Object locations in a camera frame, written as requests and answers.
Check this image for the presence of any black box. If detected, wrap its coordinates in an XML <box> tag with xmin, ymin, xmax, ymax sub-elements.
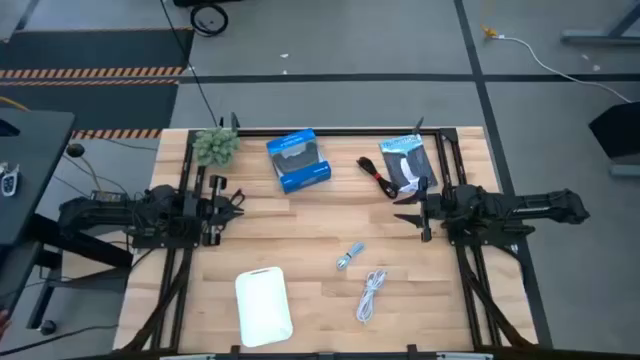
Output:
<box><xmin>588</xmin><ymin>101</ymin><xmax>640</xmax><ymax>160</ymax></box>

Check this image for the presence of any magazine with waterfall cover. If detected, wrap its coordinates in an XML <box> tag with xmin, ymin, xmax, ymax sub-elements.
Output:
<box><xmin>378</xmin><ymin>133</ymin><xmax>439</xmax><ymax>195</ymax></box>

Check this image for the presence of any black metal rig frame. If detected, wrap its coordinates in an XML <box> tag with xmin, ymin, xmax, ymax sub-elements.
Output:
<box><xmin>119</xmin><ymin>113</ymin><xmax>539</xmax><ymax>360</ymax></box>

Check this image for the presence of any black mat with hazard stripes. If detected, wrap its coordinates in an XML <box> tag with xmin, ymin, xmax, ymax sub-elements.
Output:
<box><xmin>0</xmin><ymin>27</ymin><xmax>195</xmax><ymax>140</ymax></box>

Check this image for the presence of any green potted plant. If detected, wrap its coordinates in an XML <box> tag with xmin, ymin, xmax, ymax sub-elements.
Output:
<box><xmin>192</xmin><ymin>127</ymin><xmax>241</xmax><ymax>169</ymax></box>

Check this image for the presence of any short grey USB-C cable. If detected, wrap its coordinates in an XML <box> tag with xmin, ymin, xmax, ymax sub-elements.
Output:
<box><xmin>335</xmin><ymin>241</ymin><xmax>366</xmax><ymax>272</ymax></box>

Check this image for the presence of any long white USB-C cable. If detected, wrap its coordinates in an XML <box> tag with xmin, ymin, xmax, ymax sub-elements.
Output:
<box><xmin>355</xmin><ymin>268</ymin><xmax>388</xmax><ymax>324</ymax></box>

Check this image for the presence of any white plastic bin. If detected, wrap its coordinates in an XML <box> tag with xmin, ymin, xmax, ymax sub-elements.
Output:
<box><xmin>234</xmin><ymin>266</ymin><xmax>295</xmax><ymax>349</ymax></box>

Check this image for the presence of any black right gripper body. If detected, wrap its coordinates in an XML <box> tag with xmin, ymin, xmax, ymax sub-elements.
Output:
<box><xmin>418</xmin><ymin>175</ymin><xmax>444</xmax><ymax>244</ymax></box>

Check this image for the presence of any black cable with red tie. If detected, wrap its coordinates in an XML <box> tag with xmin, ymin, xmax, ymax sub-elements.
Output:
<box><xmin>355</xmin><ymin>155</ymin><xmax>400</xmax><ymax>200</ymax></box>

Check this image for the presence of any grey key fob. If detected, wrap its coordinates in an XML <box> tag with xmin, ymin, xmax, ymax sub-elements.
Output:
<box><xmin>0</xmin><ymin>162</ymin><xmax>21</xmax><ymax>198</ymax></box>

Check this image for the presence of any black desk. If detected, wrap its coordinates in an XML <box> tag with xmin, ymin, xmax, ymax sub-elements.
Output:
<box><xmin>0</xmin><ymin>107</ymin><xmax>135</xmax><ymax>334</ymax></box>

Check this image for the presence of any white floor cable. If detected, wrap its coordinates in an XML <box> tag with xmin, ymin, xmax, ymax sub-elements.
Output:
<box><xmin>492</xmin><ymin>33</ymin><xmax>634</xmax><ymax>104</ymax></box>

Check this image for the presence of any coiled black cable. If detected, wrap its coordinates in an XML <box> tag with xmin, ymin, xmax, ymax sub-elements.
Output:
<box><xmin>189</xmin><ymin>2</ymin><xmax>230</xmax><ymax>38</ymax></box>

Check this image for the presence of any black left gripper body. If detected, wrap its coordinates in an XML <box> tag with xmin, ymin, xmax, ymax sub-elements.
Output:
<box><xmin>197</xmin><ymin>174</ymin><xmax>226</xmax><ymax>247</ymax></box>

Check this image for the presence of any grey metal desk foot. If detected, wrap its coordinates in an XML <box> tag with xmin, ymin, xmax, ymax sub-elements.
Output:
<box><xmin>608</xmin><ymin>163</ymin><xmax>640</xmax><ymax>179</ymax></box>
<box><xmin>559</xmin><ymin>0</ymin><xmax>640</xmax><ymax>46</ymax></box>

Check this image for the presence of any thin black cable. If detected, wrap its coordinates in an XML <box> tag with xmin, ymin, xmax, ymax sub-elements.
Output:
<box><xmin>158</xmin><ymin>0</ymin><xmax>221</xmax><ymax>127</ymax></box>

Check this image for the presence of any blue game controller box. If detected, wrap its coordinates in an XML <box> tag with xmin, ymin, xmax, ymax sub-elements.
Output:
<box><xmin>265</xmin><ymin>128</ymin><xmax>333</xmax><ymax>195</ymax></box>

